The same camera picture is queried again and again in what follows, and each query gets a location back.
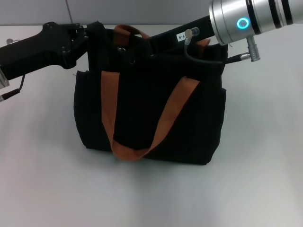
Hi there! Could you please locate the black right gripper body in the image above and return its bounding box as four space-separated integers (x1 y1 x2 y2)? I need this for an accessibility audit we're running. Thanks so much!
151 15 216 57

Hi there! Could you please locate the black bag with brown handles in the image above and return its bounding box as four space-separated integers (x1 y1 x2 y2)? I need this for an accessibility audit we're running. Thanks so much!
72 21 229 166

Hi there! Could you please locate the left gripper cable with connector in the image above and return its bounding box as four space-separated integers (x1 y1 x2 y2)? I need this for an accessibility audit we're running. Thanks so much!
0 38 26 103

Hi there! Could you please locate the right gripper cable with connector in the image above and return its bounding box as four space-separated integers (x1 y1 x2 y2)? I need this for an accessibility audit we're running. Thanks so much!
184 27 249 65

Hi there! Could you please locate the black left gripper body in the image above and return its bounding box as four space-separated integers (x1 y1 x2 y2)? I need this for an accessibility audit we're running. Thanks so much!
0 21 79 80

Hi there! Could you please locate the gripper cable with connector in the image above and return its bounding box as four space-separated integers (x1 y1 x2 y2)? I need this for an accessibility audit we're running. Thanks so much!
0 38 26 103
184 27 249 65

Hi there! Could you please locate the silver zipper pull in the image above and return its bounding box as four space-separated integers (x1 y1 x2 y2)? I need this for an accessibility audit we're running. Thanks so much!
118 46 136 66

